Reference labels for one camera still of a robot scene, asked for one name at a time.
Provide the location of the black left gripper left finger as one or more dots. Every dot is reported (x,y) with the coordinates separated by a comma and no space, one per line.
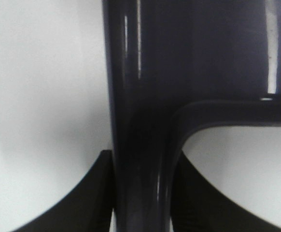
(87,208)

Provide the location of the grey plastic dustpan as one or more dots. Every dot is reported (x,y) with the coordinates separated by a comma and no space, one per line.
(176,67)

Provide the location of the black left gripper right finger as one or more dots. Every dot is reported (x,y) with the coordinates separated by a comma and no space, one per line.
(197,206)

